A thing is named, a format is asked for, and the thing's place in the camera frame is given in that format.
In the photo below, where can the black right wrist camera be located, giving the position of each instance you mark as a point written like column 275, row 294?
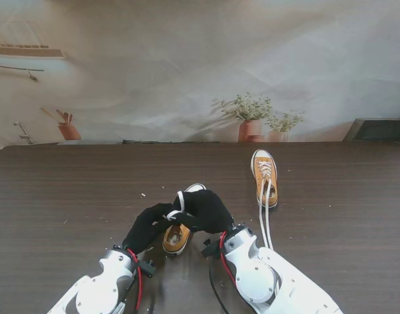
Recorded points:
column 210, row 248

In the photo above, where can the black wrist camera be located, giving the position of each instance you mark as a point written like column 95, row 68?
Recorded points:
column 147, row 269
column 210, row 248

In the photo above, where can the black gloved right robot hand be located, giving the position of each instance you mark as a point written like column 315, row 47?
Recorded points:
column 206, row 209

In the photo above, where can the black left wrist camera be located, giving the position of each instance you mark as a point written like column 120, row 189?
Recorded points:
column 147, row 269

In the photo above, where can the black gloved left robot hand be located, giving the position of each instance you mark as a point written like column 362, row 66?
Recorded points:
column 144, row 229

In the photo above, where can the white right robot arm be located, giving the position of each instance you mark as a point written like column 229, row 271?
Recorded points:
column 259, row 278

